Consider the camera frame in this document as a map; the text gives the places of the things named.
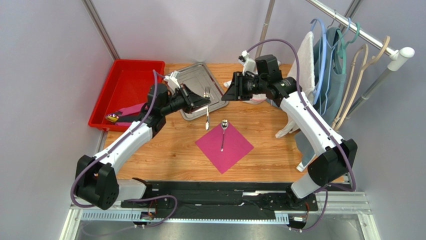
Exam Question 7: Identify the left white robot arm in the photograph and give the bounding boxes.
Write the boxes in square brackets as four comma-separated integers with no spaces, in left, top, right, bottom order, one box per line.
[70,82,211,210]

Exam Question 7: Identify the teal hanging garment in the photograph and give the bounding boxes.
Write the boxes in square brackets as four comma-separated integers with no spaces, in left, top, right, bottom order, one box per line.
[294,46,346,167]

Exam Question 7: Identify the blue clothes hanger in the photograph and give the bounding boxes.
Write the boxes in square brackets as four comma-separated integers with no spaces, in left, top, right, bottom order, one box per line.
[310,18,338,115]

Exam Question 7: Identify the white round mesh container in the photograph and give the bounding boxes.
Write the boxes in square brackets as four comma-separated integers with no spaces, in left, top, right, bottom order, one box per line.
[241,94,268,105]

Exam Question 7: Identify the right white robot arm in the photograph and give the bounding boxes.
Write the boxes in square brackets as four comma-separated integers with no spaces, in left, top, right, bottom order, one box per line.
[221,54,358,199]

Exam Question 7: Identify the green clothes hanger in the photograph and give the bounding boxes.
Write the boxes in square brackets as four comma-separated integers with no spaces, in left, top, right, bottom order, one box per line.
[336,22,361,75]

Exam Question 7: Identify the aluminium rail frame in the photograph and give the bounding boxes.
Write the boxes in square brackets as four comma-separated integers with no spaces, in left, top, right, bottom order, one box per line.
[59,133,382,240]

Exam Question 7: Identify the purple cable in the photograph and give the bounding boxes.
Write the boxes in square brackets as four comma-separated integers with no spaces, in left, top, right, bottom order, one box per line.
[69,69,179,229]
[246,38,357,232]

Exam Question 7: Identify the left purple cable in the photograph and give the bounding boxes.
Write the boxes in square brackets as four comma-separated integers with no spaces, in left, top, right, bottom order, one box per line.
[69,69,179,229]

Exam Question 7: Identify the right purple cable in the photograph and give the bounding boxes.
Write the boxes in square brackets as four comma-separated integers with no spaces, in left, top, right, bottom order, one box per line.
[246,38,357,232]

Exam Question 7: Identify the white clothes rack stand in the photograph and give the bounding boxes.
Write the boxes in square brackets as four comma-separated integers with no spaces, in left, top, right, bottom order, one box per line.
[223,0,416,173]

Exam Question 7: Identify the white towel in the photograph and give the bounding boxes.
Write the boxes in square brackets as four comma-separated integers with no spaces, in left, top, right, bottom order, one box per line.
[275,31,315,138]

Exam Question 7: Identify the silver spoon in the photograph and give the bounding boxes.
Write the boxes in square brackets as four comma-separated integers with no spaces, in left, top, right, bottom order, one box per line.
[220,119,229,152]

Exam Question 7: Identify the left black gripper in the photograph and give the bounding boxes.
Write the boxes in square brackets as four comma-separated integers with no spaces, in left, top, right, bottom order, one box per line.
[161,84,211,117]

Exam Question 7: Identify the beige clothes hanger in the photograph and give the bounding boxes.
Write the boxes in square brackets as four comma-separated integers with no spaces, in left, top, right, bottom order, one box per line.
[332,35,391,132]
[331,44,369,132]

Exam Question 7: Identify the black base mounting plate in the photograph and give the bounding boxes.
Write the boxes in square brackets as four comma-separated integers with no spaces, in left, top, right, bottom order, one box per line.
[118,181,319,220]

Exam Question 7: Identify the red plastic bin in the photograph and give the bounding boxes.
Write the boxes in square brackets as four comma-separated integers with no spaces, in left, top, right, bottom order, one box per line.
[88,59,166,132]

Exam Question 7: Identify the magenta paper napkin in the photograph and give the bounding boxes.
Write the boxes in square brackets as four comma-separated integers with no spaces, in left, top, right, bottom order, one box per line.
[195,123,254,174]

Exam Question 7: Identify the silver fork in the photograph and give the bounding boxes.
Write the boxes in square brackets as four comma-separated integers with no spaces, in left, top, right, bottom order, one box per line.
[204,86,211,131]

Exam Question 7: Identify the pink and black tool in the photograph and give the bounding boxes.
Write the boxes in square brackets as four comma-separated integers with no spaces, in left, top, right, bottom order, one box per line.
[105,102,147,127]

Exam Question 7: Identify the stainless steel tray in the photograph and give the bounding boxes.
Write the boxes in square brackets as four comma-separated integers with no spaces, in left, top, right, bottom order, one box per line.
[165,63,229,113]

